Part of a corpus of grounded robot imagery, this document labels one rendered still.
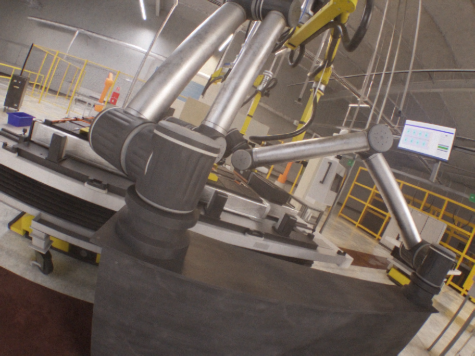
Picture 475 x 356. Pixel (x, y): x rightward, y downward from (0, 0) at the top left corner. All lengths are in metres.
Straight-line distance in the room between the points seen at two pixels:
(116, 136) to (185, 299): 0.54
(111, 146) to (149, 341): 0.69
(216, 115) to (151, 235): 0.46
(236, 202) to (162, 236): 0.82
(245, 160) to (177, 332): 0.83
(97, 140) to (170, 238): 0.41
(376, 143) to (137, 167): 1.05
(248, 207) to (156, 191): 0.92
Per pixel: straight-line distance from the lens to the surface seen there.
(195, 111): 6.09
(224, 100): 0.84
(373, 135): 1.22
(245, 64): 0.91
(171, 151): 0.59
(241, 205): 1.43
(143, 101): 0.83
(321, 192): 4.30
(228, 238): 1.25
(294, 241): 1.51
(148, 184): 0.63
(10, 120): 2.00
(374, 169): 1.47
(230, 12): 1.11
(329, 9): 1.09
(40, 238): 1.65
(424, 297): 1.55
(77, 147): 1.36
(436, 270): 1.51
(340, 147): 1.18
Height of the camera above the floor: 1.27
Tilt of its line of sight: 8 degrees down
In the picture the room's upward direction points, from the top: 23 degrees clockwise
